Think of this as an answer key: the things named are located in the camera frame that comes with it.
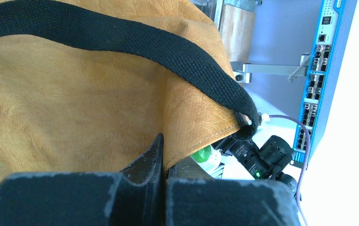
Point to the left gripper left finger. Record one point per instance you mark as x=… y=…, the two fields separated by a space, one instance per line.
x=131 y=197

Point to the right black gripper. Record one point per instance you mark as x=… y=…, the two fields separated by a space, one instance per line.
x=266 y=162

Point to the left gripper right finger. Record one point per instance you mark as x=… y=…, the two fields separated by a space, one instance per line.
x=223 y=202

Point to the white plastic basket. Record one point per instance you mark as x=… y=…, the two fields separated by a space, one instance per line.
x=213 y=165

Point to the green bitter gourd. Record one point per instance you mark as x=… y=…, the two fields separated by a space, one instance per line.
x=202 y=155

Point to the metal bracket stand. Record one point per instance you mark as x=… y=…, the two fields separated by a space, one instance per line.
x=244 y=71

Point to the dark network switch box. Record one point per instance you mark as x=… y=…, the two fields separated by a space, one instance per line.
x=330 y=38

